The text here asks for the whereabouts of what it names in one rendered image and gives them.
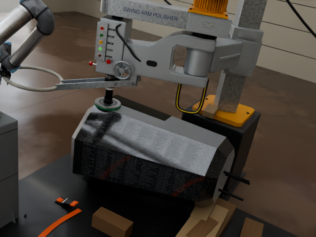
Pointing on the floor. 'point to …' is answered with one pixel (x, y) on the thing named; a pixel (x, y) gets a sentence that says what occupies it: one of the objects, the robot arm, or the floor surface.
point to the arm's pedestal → (8, 169)
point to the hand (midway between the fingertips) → (3, 82)
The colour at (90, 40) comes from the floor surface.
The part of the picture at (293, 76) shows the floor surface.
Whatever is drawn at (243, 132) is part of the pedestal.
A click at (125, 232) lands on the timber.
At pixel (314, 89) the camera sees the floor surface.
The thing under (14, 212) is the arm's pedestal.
